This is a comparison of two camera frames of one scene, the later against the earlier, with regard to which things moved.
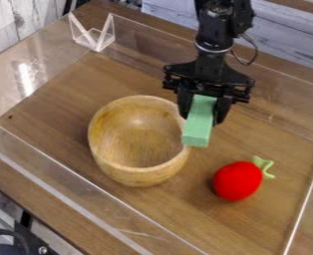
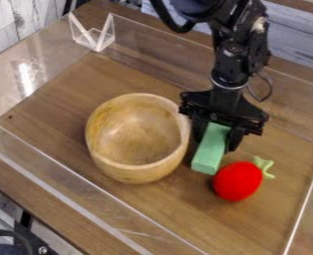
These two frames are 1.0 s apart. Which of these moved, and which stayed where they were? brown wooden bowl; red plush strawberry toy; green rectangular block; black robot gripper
Moved: green rectangular block; black robot gripper
Stayed: brown wooden bowl; red plush strawberry toy
